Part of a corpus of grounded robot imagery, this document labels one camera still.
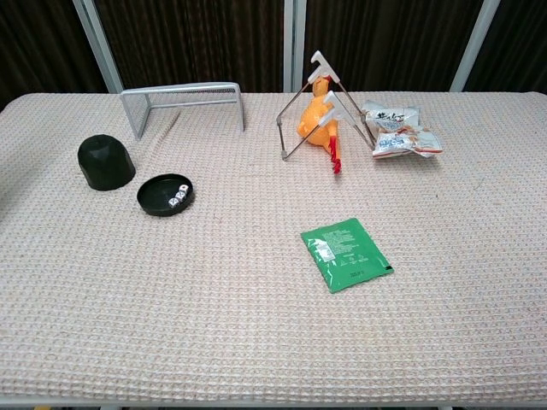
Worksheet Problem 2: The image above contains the beige waffle tablecloth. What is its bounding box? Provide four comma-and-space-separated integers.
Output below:
0, 91, 547, 405

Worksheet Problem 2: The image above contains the silver mesh metal shelf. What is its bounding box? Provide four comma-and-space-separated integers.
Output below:
120, 81, 246, 141

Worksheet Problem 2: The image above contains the orange rubber chicken toy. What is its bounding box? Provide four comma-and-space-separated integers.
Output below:
297, 75, 344, 175

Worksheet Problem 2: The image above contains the white partition post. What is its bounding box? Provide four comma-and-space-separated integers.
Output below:
449, 0, 502, 93
282, 0, 308, 93
72, 0, 124, 93

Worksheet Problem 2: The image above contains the dark brown curtain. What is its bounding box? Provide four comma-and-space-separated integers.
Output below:
303, 0, 486, 93
0, 0, 108, 111
92, 0, 286, 93
464, 0, 547, 93

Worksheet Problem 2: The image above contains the black round object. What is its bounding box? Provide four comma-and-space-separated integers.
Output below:
77, 134, 137, 191

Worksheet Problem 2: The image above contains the white snack bag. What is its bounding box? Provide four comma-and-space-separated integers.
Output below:
361, 100, 444, 161

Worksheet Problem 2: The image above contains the green foil sachet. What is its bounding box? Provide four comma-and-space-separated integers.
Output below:
300, 217, 395, 294

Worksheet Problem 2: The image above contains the black round tray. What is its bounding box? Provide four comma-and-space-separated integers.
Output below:
136, 173, 195, 218

